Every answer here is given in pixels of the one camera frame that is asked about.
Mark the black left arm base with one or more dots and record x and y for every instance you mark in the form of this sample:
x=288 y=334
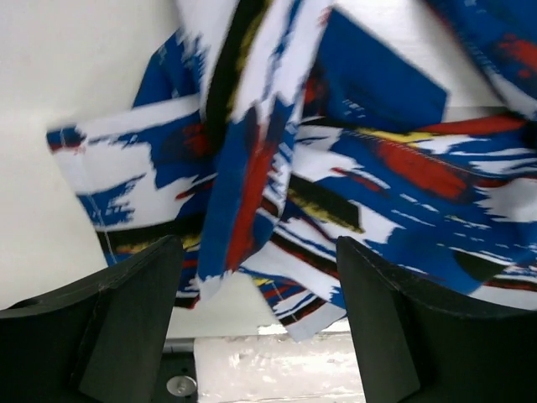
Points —
x=177 y=379

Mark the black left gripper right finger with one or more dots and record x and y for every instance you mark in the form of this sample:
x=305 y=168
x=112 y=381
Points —
x=417 y=341

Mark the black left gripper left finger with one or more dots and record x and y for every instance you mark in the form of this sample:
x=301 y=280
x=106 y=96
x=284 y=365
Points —
x=99 y=339

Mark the blue white red patterned trousers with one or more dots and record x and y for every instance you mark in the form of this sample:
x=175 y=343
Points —
x=263 y=131

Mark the white foam front board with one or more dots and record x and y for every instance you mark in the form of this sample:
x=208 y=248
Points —
x=274 y=368

